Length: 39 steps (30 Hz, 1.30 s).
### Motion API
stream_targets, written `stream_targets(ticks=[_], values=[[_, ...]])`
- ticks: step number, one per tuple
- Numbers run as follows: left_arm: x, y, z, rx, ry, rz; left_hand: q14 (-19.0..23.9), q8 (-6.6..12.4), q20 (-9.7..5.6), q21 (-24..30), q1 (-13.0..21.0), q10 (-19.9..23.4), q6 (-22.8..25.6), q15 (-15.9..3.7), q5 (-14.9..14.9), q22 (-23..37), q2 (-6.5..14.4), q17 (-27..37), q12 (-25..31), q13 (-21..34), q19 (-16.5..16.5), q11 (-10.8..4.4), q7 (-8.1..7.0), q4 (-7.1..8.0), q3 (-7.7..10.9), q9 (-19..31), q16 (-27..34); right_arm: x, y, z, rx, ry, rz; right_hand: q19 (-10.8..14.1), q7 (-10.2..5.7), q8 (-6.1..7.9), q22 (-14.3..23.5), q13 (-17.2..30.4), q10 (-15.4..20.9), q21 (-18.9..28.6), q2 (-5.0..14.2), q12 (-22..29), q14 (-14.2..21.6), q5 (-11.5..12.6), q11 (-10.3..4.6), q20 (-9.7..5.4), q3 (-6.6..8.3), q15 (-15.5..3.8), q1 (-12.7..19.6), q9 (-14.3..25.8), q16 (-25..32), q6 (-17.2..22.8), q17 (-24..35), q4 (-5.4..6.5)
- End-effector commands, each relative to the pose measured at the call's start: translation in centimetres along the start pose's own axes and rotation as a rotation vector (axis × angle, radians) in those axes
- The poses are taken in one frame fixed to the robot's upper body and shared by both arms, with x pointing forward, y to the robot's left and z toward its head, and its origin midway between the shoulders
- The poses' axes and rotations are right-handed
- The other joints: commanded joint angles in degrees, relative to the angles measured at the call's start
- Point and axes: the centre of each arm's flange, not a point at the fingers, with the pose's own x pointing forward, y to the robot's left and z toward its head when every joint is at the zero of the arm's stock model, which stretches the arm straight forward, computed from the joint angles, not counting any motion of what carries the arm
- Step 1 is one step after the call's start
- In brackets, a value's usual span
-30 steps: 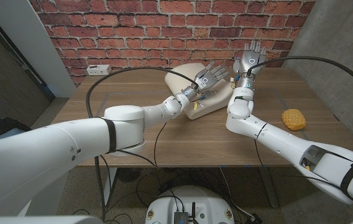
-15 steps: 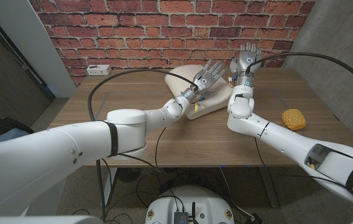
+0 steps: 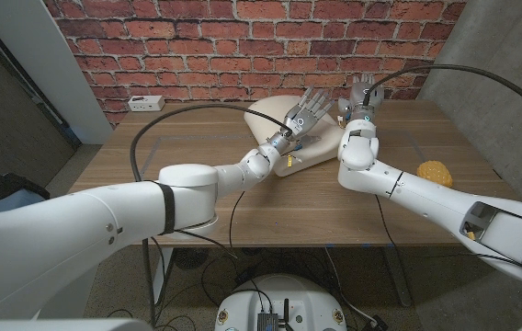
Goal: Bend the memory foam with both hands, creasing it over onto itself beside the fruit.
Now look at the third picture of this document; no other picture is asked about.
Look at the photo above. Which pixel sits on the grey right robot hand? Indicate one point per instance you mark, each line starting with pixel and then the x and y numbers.
pixel 364 99

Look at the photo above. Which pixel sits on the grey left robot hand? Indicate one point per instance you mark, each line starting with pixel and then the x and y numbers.
pixel 302 119

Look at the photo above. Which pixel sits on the cream memory foam sheet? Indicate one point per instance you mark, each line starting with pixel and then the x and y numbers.
pixel 270 119

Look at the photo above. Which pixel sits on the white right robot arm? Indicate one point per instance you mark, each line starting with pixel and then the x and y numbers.
pixel 426 193

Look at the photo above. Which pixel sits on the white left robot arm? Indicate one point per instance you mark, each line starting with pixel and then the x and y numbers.
pixel 105 230

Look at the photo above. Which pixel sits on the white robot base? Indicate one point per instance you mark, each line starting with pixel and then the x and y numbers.
pixel 298 299

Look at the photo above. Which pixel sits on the yellow plastic bumpy fruit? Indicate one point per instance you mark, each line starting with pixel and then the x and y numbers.
pixel 435 174

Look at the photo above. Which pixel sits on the red brick printed backdrop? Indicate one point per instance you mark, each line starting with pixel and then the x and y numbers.
pixel 242 46

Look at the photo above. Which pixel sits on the grey tape strip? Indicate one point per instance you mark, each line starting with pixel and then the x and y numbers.
pixel 150 154

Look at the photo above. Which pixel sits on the white power strip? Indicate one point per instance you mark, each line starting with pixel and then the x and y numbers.
pixel 146 103

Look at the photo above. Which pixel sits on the black round floor device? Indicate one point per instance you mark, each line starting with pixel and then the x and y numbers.
pixel 189 258

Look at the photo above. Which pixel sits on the grey table leg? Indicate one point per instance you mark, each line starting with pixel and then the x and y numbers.
pixel 399 280

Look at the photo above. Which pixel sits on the black antenna stub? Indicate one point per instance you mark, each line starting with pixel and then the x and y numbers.
pixel 286 312

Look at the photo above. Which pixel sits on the white table leg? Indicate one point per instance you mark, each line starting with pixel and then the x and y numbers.
pixel 164 271

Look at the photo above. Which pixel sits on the grey electronics box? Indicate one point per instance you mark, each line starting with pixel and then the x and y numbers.
pixel 268 322

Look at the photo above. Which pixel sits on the blue storage bin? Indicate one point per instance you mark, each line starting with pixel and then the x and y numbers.
pixel 8 202

